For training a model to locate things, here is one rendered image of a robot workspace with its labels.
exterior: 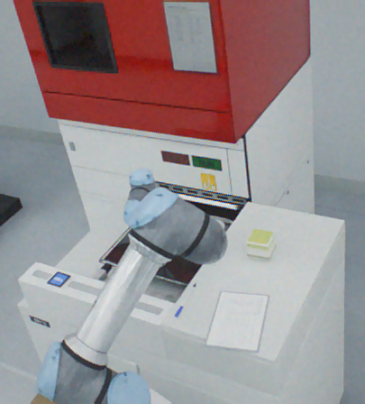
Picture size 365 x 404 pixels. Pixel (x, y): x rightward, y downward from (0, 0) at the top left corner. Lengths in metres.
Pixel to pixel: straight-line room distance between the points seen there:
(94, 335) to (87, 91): 1.06
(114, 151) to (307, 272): 0.93
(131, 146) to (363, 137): 1.72
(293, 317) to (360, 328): 1.31
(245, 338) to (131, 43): 0.98
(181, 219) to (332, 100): 2.33
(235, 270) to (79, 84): 0.88
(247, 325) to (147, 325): 0.29
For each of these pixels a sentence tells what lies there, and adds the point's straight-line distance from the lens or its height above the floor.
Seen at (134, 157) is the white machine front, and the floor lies 1.07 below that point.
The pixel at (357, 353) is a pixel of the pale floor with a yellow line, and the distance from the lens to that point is 2.86.
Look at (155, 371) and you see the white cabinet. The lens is 1.90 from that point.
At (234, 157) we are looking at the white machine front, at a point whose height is 1.14.
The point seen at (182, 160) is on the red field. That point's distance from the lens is 2.13.
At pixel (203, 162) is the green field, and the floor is 1.10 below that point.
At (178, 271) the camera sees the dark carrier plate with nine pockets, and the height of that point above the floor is 0.90.
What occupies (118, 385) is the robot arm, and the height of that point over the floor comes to 1.12.
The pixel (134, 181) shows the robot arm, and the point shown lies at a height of 1.26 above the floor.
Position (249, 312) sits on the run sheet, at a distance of 1.68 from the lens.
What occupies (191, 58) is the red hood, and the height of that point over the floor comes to 1.52.
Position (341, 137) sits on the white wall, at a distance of 3.61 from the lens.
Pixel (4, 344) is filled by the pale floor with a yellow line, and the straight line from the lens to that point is 3.24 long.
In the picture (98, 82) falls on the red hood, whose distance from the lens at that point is 2.10.
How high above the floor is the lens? 2.18
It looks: 34 degrees down
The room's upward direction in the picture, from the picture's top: 10 degrees counter-clockwise
